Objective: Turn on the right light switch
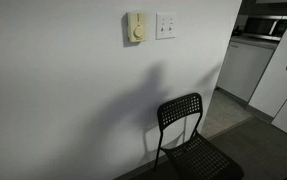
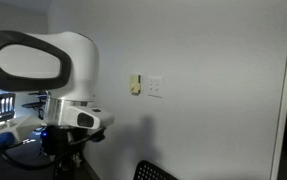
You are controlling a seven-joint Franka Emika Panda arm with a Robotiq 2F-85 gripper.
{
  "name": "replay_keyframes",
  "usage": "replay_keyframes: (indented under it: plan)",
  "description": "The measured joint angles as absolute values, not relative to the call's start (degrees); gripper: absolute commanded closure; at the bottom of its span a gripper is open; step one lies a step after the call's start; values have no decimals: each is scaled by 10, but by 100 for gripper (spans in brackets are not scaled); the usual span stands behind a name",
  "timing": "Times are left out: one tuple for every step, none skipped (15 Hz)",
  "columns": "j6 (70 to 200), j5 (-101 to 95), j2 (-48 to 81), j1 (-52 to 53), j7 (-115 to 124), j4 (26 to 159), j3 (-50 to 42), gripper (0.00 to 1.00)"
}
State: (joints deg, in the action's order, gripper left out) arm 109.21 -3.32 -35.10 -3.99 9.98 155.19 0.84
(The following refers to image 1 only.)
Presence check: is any stainless steel microwave oven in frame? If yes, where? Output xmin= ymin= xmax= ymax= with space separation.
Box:
xmin=243 ymin=14 xmax=287 ymax=42

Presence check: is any white double switch plate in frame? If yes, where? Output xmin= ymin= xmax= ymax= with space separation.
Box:
xmin=155 ymin=12 xmax=177 ymax=41

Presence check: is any white tall cabinet panel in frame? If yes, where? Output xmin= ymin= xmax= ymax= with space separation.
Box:
xmin=248 ymin=0 xmax=287 ymax=143

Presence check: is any black perforated metal chair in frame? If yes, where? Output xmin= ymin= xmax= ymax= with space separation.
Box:
xmin=153 ymin=92 xmax=245 ymax=180

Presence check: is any grey kitchen countertop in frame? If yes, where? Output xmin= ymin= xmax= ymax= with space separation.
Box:
xmin=230 ymin=35 xmax=280 ymax=51

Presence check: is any white kitchen base cabinet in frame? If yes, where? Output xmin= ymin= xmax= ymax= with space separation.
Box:
xmin=216 ymin=40 xmax=276 ymax=103

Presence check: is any beige wall thermostat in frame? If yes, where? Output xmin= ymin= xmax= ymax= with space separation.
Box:
xmin=126 ymin=11 xmax=148 ymax=44

